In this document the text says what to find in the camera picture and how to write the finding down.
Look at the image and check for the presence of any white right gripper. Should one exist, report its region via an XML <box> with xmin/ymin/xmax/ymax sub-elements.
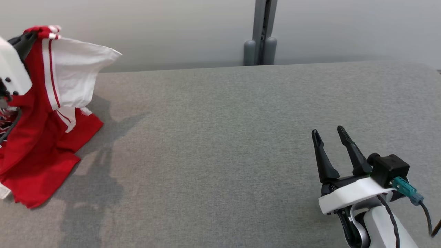
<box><xmin>312</xmin><ymin>126</ymin><xmax>397</xmax><ymax>215</ymax></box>

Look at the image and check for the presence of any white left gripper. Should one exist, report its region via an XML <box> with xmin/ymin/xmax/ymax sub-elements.
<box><xmin>0</xmin><ymin>31</ymin><xmax>38</xmax><ymax>107</ymax></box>

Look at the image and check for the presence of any red white numbered jersey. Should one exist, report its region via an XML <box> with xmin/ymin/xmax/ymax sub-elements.
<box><xmin>0</xmin><ymin>26</ymin><xmax>123</xmax><ymax>209</ymax></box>

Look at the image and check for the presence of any grey fabric sofa seat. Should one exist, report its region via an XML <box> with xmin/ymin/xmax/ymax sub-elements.
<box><xmin>0</xmin><ymin>61</ymin><xmax>441</xmax><ymax>248</ymax></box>

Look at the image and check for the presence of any teal right cable connector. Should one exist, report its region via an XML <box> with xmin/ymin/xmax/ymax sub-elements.
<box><xmin>391</xmin><ymin>177</ymin><xmax>424</xmax><ymax>206</ymax></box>

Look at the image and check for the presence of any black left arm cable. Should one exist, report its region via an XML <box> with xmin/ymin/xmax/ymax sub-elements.
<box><xmin>0</xmin><ymin>108</ymin><xmax>22</xmax><ymax>145</ymax></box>

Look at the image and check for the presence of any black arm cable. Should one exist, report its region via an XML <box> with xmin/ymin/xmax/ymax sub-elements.
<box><xmin>419</xmin><ymin>201</ymin><xmax>441</xmax><ymax>238</ymax></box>
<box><xmin>0</xmin><ymin>108</ymin><xmax>22</xmax><ymax>145</ymax></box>

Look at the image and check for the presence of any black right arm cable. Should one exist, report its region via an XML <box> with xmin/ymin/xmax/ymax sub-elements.
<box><xmin>419</xmin><ymin>201</ymin><xmax>441</xmax><ymax>238</ymax></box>

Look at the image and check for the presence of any grey cylinder post foot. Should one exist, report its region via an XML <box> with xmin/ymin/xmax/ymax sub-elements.
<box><xmin>264</xmin><ymin>37</ymin><xmax>278</xmax><ymax>65</ymax></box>
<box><xmin>244</xmin><ymin>40</ymin><xmax>257</xmax><ymax>66</ymax></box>

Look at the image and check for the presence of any grey vertical post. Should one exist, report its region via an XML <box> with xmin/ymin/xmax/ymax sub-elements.
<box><xmin>252</xmin><ymin>0</ymin><xmax>278</xmax><ymax>66</ymax></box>

